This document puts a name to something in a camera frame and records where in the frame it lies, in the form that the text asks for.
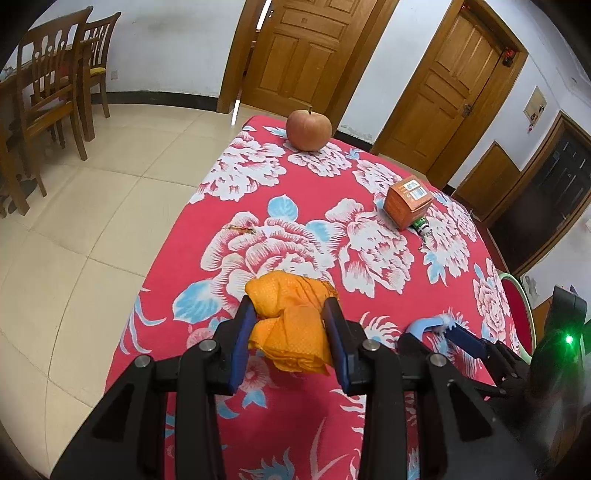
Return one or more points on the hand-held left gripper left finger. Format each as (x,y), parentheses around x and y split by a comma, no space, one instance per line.
(242,344)

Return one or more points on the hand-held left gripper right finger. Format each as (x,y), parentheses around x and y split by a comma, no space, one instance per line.
(334,344)

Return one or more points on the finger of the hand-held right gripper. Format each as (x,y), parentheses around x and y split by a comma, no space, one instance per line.
(475,376)
(471,344)

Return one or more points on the blue plastic hook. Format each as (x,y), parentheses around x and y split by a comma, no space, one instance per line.
(427,324)

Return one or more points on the orange mesh cloth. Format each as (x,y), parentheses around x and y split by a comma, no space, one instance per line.
(288,318)

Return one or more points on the red basin with green rim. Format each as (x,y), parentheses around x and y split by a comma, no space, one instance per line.
(519,314)

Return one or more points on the small green bottle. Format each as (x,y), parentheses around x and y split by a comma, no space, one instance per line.
(422,227)

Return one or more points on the red floral blanket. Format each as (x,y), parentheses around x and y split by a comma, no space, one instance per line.
(286,203)

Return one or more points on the orange cardboard box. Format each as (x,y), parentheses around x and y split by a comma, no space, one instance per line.
(406,203)

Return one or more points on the small wooden hatch door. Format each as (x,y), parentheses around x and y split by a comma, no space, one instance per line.
(489,182)

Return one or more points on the red apple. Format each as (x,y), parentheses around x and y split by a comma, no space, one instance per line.
(308,130)

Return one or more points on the wooden panel door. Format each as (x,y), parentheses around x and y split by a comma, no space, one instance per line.
(443,92)
(300,60)

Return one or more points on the wooden dining table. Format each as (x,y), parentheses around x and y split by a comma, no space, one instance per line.
(14,138)

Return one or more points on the dark doorway with wooden frame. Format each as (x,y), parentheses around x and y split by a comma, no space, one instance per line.
(549,194)

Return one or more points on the beige wall panel box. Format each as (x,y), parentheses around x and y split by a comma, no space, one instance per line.
(535,106)

